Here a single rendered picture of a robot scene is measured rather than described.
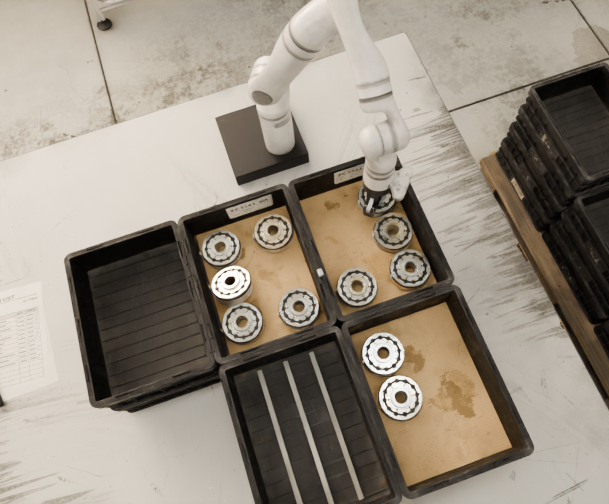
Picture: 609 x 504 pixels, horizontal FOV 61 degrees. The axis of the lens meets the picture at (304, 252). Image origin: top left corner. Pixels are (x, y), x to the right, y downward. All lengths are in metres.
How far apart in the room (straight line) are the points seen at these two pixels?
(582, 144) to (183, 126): 1.39
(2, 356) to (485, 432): 1.31
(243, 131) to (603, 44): 2.03
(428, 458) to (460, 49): 2.12
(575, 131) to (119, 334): 1.67
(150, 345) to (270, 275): 0.35
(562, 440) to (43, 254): 1.54
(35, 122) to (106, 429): 1.85
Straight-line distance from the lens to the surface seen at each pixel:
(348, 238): 1.41
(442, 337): 1.36
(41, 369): 1.66
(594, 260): 2.06
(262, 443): 1.32
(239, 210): 1.40
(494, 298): 1.55
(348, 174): 1.42
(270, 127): 1.51
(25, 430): 1.66
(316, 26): 1.19
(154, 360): 1.40
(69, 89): 3.04
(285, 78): 1.31
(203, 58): 2.92
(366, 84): 1.08
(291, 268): 1.38
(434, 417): 1.33
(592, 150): 2.13
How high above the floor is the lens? 2.14
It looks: 69 degrees down
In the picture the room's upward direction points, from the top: 9 degrees counter-clockwise
